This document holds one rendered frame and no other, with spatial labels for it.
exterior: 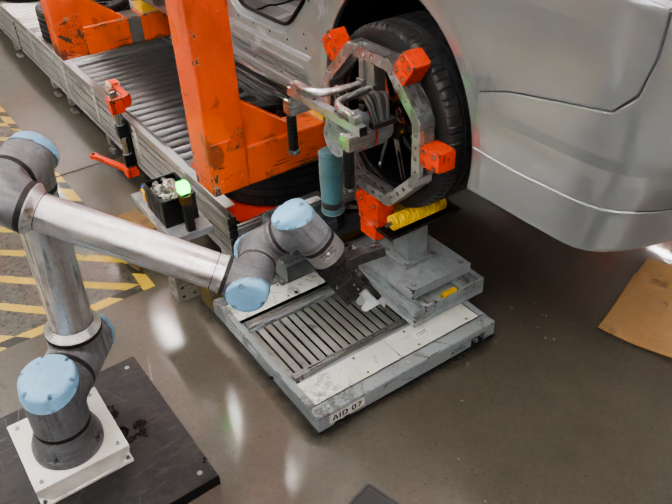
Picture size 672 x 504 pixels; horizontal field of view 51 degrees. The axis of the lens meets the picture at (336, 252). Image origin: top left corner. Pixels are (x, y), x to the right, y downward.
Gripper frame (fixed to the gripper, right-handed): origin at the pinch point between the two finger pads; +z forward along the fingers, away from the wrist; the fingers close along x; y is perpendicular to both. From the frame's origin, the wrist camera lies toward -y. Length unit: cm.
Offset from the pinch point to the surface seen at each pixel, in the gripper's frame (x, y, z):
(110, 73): -344, 31, -37
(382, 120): -51, -37, -14
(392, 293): -80, -5, 57
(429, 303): -69, -12, 64
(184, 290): -131, 60, 18
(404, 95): -55, -48, -13
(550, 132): -10, -63, 3
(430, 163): -46, -40, 6
